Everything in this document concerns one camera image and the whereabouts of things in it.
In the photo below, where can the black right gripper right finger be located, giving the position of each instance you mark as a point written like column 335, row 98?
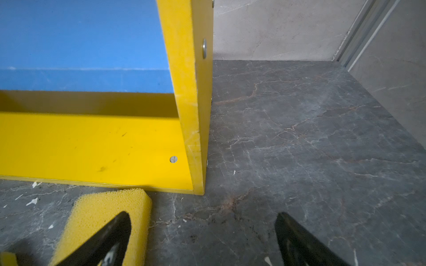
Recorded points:
column 299, row 247

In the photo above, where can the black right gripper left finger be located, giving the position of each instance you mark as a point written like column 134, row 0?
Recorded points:
column 107, row 247

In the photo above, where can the yellow sponge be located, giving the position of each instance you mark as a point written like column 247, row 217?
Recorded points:
column 93, row 211
column 8, row 259

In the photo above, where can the yellow shelf unit frame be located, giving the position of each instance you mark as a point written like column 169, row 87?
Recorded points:
column 154, row 141

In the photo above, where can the aluminium frame profile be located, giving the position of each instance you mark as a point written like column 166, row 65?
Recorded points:
column 369, row 21

